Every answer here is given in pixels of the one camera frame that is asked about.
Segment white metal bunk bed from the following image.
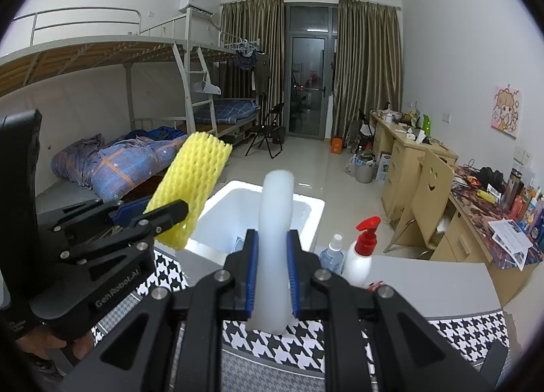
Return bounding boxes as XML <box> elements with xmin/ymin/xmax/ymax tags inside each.
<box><xmin>187</xmin><ymin>7</ymin><xmax>262</xmax><ymax>152</ymax></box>
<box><xmin>0</xmin><ymin>9</ymin><xmax>222</xmax><ymax>197</ymax></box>

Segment metal bucket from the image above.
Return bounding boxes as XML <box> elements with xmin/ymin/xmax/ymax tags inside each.
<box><xmin>355</xmin><ymin>156</ymin><xmax>379</xmax><ymax>184</ymax></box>

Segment white foam wrap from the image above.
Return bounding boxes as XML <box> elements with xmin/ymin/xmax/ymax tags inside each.
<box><xmin>249</xmin><ymin>169</ymin><xmax>296</xmax><ymax>336</ymax></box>

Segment black white houndstooth mat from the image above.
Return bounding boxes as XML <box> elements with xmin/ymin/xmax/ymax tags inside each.
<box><xmin>89</xmin><ymin>248</ymin><xmax>511</xmax><ymax>392</ymax></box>

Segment wooden smiley chair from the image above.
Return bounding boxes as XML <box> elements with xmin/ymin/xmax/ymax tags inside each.
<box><xmin>382</xmin><ymin>148</ymin><xmax>454</xmax><ymax>255</ymax></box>

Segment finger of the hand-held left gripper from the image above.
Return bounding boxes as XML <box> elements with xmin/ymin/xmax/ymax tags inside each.
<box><xmin>37</xmin><ymin>198</ymin><xmax>148</xmax><ymax>232</ymax></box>
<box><xmin>56</xmin><ymin>199</ymin><xmax>190</xmax><ymax>266</ymax></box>

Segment blue plaid blanket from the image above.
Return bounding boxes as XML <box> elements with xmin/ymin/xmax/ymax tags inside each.
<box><xmin>52</xmin><ymin>133</ymin><xmax>190</xmax><ymax>202</ymax></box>

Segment white hanging bag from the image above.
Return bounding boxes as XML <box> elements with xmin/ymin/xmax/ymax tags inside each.
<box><xmin>191</xmin><ymin>80</ymin><xmax>223</xmax><ymax>96</ymax></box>

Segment cluster of toiletry bottles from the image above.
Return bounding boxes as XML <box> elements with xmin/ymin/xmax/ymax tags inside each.
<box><xmin>499</xmin><ymin>168</ymin><xmax>544</xmax><ymax>242</ymax></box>

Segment yellow foam net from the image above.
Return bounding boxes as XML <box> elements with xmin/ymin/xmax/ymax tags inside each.
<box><xmin>144</xmin><ymin>132</ymin><xmax>233</xmax><ymax>251</ymax></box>

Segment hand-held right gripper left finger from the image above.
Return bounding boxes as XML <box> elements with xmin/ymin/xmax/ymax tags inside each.
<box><xmin>58</xmin><ymin>230</ymin><xmax>260</xmax><ymax>392</ymax></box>

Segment wooden desk with printed mat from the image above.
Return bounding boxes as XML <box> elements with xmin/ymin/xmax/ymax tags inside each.
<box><xmin>429</xmin><ymin>165</ymin><xmax>544</xmax><ymax>306</ymax></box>

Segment white lotion pump bottle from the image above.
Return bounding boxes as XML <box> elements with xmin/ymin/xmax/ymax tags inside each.
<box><xmin>342</xmin><ymin>216</ymin><xmax>382</xmax><ymax>289</ymax></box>

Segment wooden desk with drawers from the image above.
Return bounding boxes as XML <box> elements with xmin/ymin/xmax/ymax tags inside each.
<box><xmin>370</xmin><ymin>111</ymin><xmax>459</xmax><ymax>223</ymax></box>

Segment blue plaid mattress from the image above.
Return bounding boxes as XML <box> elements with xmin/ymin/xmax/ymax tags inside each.
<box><xmin>212</xmin><ymin>101</ymin><xmax>261</xmax><ymax>125</ymax></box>

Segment pink cartoon wall poster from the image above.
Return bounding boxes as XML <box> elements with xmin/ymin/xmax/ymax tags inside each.
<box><xmin>491</xmin><ymin>85</ymin><xmax>522</xmax><ymax>138</ymax></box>

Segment brown curtain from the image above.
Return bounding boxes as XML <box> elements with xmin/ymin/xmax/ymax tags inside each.
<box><xmin>331</xmin><ymin>0</ymin><xmax>404</xmax><ymax>138</ymax></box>
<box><xmin>221</xmin><ymin>0</ymin><xmax>286</xmax><ymax>138</ymax></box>

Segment blue cardboard box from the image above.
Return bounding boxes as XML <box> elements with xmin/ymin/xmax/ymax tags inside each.
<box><xmin>375</xmin><ymin>152</ymin><xmax>392</xmax><ymax>185</ymax></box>

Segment person's left hand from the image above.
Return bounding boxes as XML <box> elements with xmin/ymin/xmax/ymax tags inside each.
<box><xmin>13</xmin><ymin>322</ymin><xmax>95</xmax><ymax>366</ymax></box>

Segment dark hanging clothes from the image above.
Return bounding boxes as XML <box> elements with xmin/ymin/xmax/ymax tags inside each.
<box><xmin>235</xmin><ymin>50</ymin><xmax>259</xmax><ymax>72</ymax></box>

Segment clear spray bottle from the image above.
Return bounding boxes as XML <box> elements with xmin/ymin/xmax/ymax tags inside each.
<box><xmin>319</xmin><ymin>234</ymin><xmax>346</xmax><ymax>276</ymax></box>

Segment white printed papers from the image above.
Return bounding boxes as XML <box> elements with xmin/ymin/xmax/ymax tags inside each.
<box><xmin>489</xmin><ymin>218</ymin><xmax>534</xmax><ymax>271</ymax></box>

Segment white bed ladder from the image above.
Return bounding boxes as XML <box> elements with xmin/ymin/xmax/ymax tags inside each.
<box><xmin>172</xmin><ymin>41</ymin><xmax>218</xmax><ymax>138</ymax></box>

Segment white foam box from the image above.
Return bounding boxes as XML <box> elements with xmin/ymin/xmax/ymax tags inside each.
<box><xmin>185</xmin><ymin>180</ymin><xmax>326</xmax><ymax>268</ymax></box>

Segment glass balcony door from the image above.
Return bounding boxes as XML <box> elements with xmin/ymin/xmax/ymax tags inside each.
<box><xmin>286</xmin><ymin>3</ymin><xmax>339</xmax><ymax>140</ymax></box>

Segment white air conditioner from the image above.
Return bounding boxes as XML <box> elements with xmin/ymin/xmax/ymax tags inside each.
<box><xmin>179</xmin><ymin>0</ymin><xmax>215</xmax><ymax>16</ymax></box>

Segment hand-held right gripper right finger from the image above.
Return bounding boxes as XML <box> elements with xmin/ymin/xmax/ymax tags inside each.
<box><xmin>286</xmin><ymin>230</ymin><xmax>497</xmax><ymax>392</ymax></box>

